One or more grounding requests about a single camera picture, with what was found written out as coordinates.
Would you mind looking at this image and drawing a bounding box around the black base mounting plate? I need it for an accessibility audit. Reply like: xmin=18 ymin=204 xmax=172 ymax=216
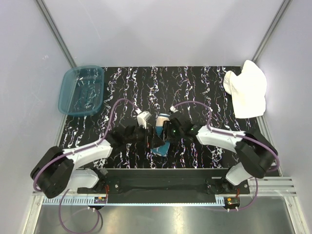
xmin=78 ymin=169 xmax=250 ymax=195

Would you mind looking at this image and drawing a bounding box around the aluminium frame rail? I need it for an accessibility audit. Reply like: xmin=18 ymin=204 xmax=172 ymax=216
xmin=32 ymin=177 xmax=296 ymax=207

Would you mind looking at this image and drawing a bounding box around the white towel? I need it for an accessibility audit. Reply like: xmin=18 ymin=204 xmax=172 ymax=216
xmin=223 ymin=60 xmax=267 ymax=119

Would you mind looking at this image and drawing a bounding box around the left small circuit board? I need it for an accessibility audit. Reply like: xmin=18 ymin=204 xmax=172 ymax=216
xmin=94 ymin=196 xmax=107 ymax=204

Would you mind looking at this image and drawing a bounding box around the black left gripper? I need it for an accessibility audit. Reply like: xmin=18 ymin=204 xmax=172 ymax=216
xmin=124 ymin=122 xmax=164 ymax=149

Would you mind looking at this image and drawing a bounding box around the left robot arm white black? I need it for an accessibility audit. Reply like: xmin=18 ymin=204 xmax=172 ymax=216
xmin=30 ymin=125 xmax=165 ymax=198

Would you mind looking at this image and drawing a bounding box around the small circuit board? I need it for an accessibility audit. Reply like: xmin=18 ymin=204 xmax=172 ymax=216
xmin=94 ymin=196 xmax=107 ymax=204
xmin=226 ymin=197 xmax=240 ymax=206

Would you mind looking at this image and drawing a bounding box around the teal beige Doraemon towel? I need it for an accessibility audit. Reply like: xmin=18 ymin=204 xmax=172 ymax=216
xmin=151 ymin=114 xmax=170 ymax=157

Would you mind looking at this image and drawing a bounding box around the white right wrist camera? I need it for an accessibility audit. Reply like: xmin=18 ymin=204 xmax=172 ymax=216
xmin=170 ymin=106 xmax=178 ymax=113

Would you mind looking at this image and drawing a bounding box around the right small circuit board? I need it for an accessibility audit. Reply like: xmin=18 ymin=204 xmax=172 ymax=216
xmin=226 ymin=197 xmax=240 ymax=206

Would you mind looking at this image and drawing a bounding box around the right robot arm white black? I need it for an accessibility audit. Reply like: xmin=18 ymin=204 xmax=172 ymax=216
xmin=163 ymin=117 xmax=278 ymax=194

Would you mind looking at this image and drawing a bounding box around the teal transparent plastic bin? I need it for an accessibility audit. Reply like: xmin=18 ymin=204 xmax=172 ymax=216
xmin=58 ymin=65 xmax=104 ymax=117

